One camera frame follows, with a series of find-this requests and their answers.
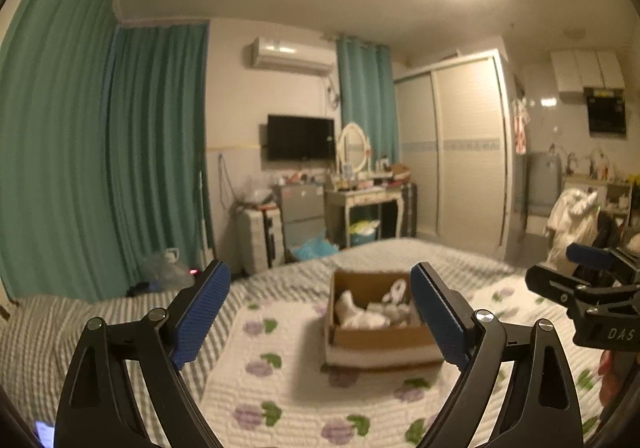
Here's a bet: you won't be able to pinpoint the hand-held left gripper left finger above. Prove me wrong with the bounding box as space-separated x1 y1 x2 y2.
52 260 232 448

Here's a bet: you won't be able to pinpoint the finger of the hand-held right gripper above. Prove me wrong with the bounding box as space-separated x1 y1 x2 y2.
566 243 640 287
525 264 593 309

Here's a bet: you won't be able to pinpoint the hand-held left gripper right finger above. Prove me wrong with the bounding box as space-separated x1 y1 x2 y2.
410 262 585 448

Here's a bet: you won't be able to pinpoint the beige sock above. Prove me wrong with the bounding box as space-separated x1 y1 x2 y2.
392 303 425 329

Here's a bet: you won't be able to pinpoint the white chain-pattern sock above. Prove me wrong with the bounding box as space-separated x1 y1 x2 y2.
381 279 413 306

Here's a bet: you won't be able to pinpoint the brown cardboard box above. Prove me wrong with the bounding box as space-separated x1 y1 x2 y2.
324 270 446 363

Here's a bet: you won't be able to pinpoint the large white sock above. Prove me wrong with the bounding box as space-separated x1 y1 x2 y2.
334 290 392 329

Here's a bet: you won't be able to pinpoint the person's right hand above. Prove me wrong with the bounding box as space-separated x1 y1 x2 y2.
597 350 622 410

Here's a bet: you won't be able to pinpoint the black chair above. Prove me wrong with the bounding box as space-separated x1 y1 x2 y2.
575 210 623 279

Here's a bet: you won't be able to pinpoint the white jacket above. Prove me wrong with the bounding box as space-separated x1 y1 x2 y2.
544 188 601 265

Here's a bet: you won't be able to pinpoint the clear bag with white jug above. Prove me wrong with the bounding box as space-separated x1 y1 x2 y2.
137 248 197 293

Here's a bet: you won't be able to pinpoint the wooden shelf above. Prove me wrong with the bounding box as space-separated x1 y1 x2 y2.
564 175 640 229

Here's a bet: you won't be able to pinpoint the white suitcase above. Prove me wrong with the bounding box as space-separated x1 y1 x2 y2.
236 208 286 275

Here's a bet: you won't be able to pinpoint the white floral quilt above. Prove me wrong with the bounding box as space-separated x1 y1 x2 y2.
199 273 618 448

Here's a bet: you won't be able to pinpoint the dark striped suitcase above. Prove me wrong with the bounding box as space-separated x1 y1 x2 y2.
400 183 419 239

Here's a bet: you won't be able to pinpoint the blue plastic bag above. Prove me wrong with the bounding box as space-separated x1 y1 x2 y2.
291 235 342 262

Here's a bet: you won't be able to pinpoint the clear plastic bag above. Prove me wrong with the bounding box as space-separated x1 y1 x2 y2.
239 175 282 209

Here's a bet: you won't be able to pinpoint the white vanity table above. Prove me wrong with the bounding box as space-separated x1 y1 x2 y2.
324 188 404 249

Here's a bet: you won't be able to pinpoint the black range hood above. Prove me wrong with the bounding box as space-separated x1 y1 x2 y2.
582 86 628 137

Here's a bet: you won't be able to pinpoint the hanging pink cloth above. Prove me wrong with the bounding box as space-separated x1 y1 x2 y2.
512 100 531 156

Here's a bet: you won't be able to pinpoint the small grey fridge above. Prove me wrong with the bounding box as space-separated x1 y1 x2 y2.
279 184 329 249

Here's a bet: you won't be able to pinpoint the white sliding door wardrobe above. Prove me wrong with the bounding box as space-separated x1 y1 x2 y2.
394 52 517 259

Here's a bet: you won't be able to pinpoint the white oval vanity mirror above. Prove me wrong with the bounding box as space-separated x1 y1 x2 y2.
336 122 373 177

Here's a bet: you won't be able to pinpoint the smartphone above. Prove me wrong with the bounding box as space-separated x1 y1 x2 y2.
34 420 57 448

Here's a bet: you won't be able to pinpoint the narrow blue curtain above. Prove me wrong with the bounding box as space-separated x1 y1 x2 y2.
336 34 402 167

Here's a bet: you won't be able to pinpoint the wide teal curtain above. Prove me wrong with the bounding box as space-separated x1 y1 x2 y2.
0 0 213 305

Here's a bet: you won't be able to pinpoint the white air conditioner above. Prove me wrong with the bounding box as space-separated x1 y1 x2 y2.
243 36 337 77

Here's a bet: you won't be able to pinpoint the white wall cabinets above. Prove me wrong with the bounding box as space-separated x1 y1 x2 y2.
550 49 627 94

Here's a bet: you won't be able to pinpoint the black wall television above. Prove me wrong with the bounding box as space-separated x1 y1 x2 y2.
266 114 336 162

